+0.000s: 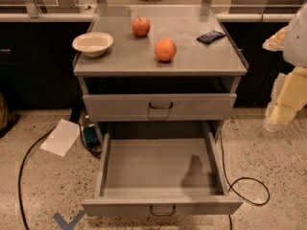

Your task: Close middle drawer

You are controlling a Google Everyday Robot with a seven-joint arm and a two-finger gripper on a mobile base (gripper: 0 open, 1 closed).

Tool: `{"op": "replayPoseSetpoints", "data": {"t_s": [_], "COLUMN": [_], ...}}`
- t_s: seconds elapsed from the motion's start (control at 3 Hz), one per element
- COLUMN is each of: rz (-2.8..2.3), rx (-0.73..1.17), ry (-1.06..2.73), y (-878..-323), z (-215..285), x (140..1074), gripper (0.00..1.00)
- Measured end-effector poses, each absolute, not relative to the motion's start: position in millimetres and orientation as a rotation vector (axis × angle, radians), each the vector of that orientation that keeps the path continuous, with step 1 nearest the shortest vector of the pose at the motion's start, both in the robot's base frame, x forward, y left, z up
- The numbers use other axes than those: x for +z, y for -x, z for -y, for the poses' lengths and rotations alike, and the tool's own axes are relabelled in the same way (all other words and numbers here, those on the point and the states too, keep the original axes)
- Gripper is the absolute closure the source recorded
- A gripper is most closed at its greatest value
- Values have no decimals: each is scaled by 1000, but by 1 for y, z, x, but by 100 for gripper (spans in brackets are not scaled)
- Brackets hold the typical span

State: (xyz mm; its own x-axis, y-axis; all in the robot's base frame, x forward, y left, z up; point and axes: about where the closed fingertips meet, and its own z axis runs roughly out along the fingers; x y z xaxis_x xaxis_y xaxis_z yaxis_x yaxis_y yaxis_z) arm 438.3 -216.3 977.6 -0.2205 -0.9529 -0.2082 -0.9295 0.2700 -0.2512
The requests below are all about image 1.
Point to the dark blue sponge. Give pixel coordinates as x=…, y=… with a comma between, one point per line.
x=210, y=37

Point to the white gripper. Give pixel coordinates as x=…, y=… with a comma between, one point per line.
x=296, y=47

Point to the drawer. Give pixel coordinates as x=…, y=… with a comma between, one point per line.
x=158, y=107
x=160, y=177

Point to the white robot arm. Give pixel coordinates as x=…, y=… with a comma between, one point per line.
x=295, y=41

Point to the white bowl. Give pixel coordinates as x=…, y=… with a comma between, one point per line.
x=93, y=44

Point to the red apple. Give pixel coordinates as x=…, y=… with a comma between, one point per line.
x=140, y=26

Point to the grey drawer cabinet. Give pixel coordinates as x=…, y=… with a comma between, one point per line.
x=131, y=67

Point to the blue power box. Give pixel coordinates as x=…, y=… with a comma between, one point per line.
x=90, y=136

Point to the white paper sheet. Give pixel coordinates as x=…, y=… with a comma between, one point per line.
x=61, y=138

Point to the orange fruit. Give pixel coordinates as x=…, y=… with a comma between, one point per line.
x=165, y=49

